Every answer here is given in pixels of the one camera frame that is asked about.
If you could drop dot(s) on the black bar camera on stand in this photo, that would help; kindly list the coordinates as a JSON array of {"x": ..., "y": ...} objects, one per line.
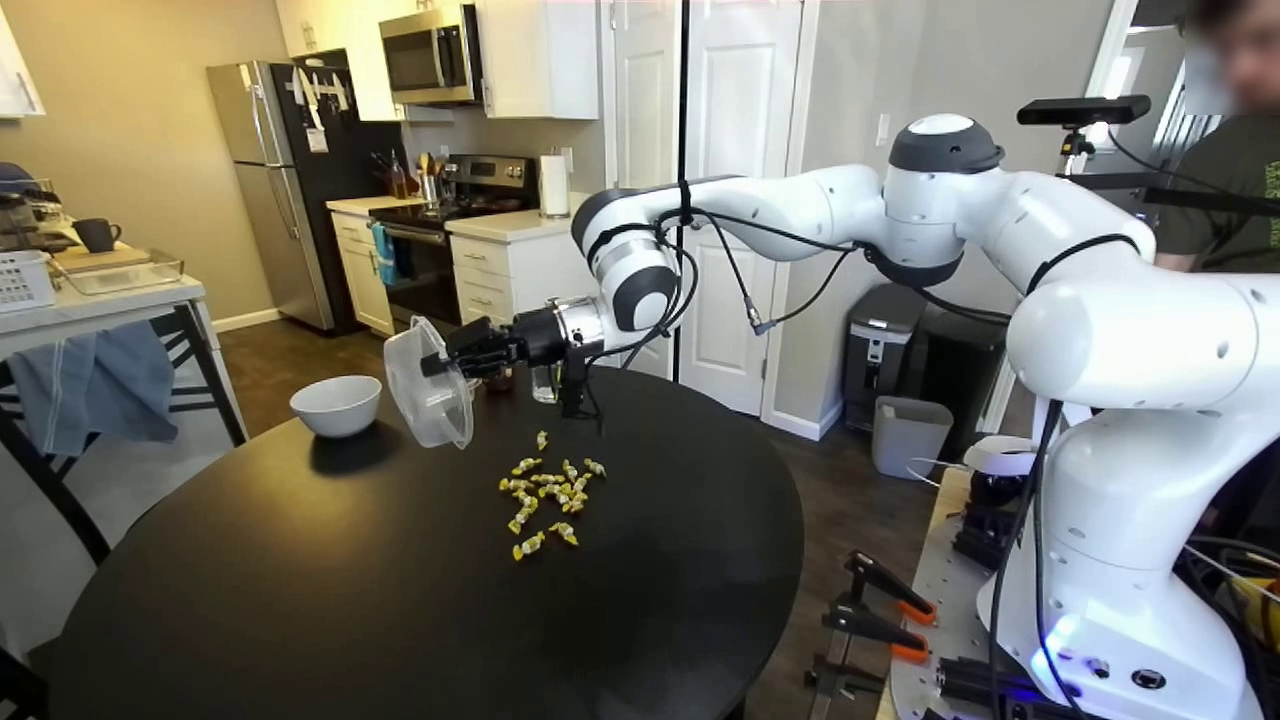
[{"x": 1082, "y": 110}]

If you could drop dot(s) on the black mug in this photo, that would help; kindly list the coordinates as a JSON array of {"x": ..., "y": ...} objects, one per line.
[{"x": 98, "y": 237}]

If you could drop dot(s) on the white paper towel roll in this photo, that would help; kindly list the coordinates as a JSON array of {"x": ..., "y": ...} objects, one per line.
[{"x": 552, "y": 187}]

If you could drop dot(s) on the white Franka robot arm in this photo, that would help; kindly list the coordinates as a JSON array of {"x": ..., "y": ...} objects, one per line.
[{"x": 1132, "y": 346}]

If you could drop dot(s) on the white ceramic bowl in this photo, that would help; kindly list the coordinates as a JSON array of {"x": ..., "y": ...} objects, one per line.
[{"x": 336, "y": 406}]

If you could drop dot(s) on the white panel door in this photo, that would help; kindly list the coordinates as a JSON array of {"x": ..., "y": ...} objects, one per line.
[{"x": 741, "y": 105}]

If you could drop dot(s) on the white upper kitchen cabinet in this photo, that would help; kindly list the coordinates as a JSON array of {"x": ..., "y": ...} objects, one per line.
[{"x": 538, "y": 62}]

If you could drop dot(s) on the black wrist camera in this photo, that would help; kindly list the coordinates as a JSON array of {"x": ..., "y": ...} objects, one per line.
[{"x": 574, "y": 381}]

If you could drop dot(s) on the narrow white counter cabinet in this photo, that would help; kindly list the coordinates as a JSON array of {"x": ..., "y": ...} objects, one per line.
[{"x": 360, "y": 264}]

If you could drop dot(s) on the white perforated basket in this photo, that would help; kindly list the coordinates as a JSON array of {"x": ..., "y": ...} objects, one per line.
[{"x": 25, "y": 281}]

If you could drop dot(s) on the black kitchen stove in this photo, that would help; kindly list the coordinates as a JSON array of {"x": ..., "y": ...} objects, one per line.
[{"x": 426, "y": 253}]

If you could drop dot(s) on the yellow candy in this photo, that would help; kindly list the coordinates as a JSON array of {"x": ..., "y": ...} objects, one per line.
[
  {"x": 522, "y": 512},
  {"x": 524, "y": 466},
  {"x": 540, "y": 441},
  {"x": 593, "y": 466},
  {"x": 565, "y": 534},
  {"x": 530, "y": 547},
  {"x": 552, "y": 482},
  {"x": 574, "y": 496},
  {"x": 512, "y": 486}
]

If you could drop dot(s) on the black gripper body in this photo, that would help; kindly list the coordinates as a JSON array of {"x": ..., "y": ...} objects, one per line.
[{"x": 540, "y": 336}]

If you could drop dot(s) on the blue cloth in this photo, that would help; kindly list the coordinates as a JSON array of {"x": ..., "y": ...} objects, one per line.
[{"x": 94, "y": 385}]

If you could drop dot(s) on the stainless steel refrigerator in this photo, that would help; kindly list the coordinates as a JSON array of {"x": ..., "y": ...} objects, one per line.
[{"x": 286, "y": 187}]

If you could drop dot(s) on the white side table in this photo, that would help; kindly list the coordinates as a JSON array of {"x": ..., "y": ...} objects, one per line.
[{"x": 94, "y": 315}]

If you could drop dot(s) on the black trash can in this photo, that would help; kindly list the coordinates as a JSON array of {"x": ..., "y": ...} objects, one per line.
[{"x": 965, "y": 392}]

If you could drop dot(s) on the grey lidded trash can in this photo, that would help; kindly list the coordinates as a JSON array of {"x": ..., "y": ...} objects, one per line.
[{"x": 885, "y": 353}]

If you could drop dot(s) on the white round lid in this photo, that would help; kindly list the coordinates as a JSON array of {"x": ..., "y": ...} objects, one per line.
[{"x": 1000, "y": 456}]

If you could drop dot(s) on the small grey plastic bin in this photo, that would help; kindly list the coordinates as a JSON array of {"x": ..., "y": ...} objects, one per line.
[{"x": 908, "y": 439}]

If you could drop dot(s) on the wide white counter cabinet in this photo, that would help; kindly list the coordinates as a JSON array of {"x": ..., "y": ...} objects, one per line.
[{"x": 512, "y": 275}]

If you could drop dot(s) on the person in dark shirt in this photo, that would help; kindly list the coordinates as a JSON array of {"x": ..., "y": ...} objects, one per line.
[{"x": 1226, "y": 173}]

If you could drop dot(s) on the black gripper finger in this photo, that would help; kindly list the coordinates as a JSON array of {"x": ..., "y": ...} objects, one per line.
[
  {"x": 473, "y": 362},
  {"x": 480, "y": 333}
]

